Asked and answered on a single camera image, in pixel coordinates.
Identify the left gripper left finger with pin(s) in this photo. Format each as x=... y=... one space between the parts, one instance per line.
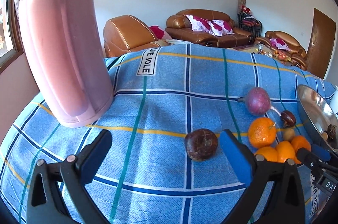
x=45 y=203

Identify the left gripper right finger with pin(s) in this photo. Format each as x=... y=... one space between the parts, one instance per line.
x=285 y=203

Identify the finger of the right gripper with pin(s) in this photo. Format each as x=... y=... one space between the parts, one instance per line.
x=323 y=154
x=307 y=158

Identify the large orange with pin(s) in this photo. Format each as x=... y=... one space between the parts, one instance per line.
x=285 y=151

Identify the small orange tangerine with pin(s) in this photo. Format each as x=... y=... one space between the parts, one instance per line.
x=269 y=153

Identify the small yellow-green fruit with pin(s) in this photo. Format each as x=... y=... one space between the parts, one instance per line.
x=288 y=134

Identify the dark brown mangosteen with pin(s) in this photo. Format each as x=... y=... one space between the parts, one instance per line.
x=288 y=119

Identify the orange tangerine with stem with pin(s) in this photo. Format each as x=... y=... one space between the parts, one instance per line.
x=262 y=132

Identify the purple passion fruit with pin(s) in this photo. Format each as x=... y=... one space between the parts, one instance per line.
x=257 y=102

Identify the stainless steel plate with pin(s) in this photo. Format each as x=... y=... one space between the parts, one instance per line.
x=318 y=119

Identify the blue plaid table cloth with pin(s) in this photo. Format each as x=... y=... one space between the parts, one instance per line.
x=147 y=176

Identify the brown leather armchair far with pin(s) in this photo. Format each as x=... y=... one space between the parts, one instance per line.
x=297 y=52

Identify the brown leather armchair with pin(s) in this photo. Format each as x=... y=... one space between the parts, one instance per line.
x=125 y=34
x=297 y=52

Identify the red flower cushion far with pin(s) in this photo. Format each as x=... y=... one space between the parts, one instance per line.
x=279 y=43

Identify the red flower cushion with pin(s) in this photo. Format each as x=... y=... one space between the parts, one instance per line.
x=160 y=33
x=279 y=43

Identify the brown wooden door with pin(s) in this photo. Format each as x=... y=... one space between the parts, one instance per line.
x=321 y=44

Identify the wooden coffee table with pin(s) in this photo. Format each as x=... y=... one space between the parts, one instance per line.
x=259 y=49

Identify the stacked dark chairs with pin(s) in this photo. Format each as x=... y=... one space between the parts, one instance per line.
x=247 y=21

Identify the brown leather three-seat sofa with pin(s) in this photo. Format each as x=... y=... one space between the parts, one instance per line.
x=207 y=28

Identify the brown leather armchair near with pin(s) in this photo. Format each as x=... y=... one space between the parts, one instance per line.
x=125 y=34

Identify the red flower cushion near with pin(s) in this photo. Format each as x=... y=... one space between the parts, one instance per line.
x=160 y=33

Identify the pink plastic kettle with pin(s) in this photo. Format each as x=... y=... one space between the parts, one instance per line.
x=63 y=49

